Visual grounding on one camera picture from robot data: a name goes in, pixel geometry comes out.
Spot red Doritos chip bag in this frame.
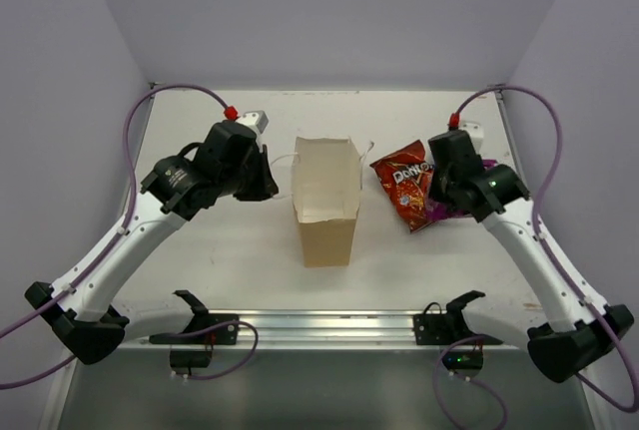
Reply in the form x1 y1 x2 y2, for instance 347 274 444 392
369 140 437 232

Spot purple snack bag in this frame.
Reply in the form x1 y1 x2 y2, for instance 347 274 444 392
422 158 500 223

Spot brown paper bag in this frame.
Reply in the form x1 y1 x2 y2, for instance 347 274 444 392
291 137 374 268

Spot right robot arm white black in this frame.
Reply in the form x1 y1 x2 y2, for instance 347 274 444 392
428 130 634 383

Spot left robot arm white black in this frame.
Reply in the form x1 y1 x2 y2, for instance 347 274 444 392
25 111 279 365

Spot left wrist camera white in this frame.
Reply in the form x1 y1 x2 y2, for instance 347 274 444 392
224 106 269 136

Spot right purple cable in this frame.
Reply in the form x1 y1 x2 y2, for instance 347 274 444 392
431 84 639 430

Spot purple cable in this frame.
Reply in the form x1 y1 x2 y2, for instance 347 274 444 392
431 84 639 430
0 82 260 391

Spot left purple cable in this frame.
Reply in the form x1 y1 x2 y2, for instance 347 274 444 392
0 82 260 391

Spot aluminium front rail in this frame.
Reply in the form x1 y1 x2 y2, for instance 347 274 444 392
124 307 529 350

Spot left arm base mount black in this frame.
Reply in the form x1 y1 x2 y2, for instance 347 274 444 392
149 290 240 376

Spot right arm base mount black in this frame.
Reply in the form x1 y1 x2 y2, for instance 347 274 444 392
412 290 503 378

